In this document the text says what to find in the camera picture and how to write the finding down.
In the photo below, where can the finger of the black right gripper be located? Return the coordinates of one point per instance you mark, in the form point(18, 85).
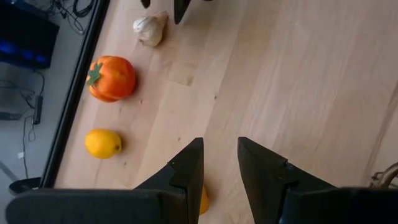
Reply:
point(180, 9)
point(145, 3)

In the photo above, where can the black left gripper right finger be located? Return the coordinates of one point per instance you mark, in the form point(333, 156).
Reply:
point(273, 199)

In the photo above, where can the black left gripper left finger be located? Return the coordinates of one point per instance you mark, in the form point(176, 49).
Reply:
point(124, 208)

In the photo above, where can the white garlic bulb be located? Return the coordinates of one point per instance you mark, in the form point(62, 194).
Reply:
point(150, 29)

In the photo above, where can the small yellow lemon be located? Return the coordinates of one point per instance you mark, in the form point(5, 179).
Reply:
point(102, 143)

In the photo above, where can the orange citrus fruit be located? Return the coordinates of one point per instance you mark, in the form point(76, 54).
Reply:
point(204, 200)

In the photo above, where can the orange tomato green stem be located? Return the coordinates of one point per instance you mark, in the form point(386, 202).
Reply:
point(115, 79)

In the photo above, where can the black computer blue lights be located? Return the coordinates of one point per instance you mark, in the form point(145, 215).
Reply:
point(25, 31)

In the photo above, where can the black power strip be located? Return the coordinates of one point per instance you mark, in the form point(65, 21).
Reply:
point(38, 109)

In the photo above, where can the black corner bracket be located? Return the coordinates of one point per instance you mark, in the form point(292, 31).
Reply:
point(21, 186)

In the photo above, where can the black table frame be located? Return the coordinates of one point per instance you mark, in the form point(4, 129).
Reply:
point(76, 93)

